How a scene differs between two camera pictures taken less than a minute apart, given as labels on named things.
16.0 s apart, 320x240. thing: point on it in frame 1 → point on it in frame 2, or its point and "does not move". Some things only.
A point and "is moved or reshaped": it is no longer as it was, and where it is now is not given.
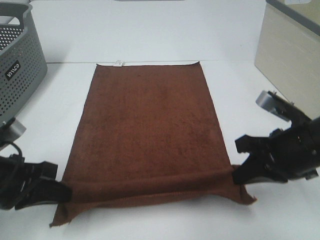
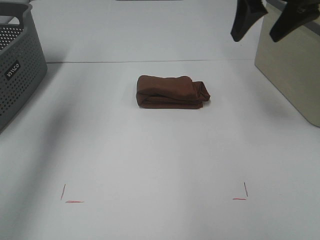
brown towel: x=146 y=131 is moved or reshaped
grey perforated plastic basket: x=23 y=67 does not move
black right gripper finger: x=256 y=165 → x=297 y=13
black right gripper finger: x=248 y=144 → x=247 y=11
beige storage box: x=288 y=51 does not move
